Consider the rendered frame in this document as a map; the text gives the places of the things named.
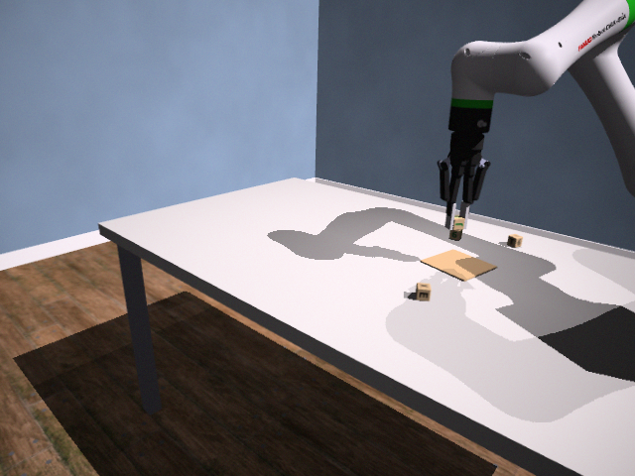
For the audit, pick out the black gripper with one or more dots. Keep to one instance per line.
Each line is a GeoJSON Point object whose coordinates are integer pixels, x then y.
{"type": "Point", "coordinates": [461, 162]}

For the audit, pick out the tan flat mat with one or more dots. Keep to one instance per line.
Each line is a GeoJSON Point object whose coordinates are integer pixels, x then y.
{"type": "Point", "coordinates": [459, 265]}

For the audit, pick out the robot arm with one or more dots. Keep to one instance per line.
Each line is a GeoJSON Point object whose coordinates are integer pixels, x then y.
{"type": "Point", "coordinates": [585, 43]}

